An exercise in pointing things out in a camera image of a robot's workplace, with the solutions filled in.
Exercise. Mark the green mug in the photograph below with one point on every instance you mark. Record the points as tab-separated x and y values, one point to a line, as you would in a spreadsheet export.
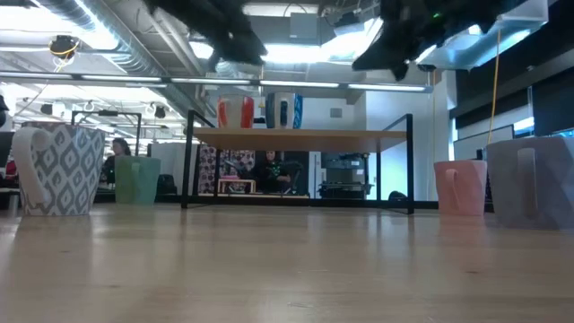
136	179

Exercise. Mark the black bag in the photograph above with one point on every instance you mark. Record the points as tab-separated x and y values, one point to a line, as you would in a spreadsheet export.
166	185

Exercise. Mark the black aluminium extrusion frame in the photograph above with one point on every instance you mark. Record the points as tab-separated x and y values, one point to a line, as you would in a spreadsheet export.
341	203

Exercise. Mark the patterned room divider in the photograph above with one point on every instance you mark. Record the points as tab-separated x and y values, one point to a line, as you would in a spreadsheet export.
207	170

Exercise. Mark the long linear ceiling light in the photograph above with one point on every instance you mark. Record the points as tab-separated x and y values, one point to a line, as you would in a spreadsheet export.
121	78

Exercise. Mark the small wooden stool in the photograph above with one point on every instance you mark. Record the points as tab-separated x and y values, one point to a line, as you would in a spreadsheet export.
236	180

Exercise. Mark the white grey diamond-patterned mug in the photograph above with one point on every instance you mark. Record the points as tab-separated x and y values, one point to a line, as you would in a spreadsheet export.
67	170

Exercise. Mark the person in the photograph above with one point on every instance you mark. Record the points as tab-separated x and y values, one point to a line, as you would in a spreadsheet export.
271	172
120	150

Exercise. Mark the wooden shelf riser black frame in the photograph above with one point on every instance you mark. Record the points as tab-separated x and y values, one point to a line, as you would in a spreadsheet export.
291	139

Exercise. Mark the lavender mug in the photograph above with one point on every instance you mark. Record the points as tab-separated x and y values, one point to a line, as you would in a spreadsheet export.
551	179

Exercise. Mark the black cabinet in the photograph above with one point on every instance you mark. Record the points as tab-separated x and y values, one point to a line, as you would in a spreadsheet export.
345	172

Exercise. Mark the pink mug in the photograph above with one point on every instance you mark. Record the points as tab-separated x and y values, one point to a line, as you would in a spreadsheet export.
466	188

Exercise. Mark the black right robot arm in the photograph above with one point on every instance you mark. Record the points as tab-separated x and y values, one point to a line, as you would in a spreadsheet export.
475	11

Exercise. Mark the white board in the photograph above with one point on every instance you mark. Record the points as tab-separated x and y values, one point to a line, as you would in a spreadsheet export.
475	143

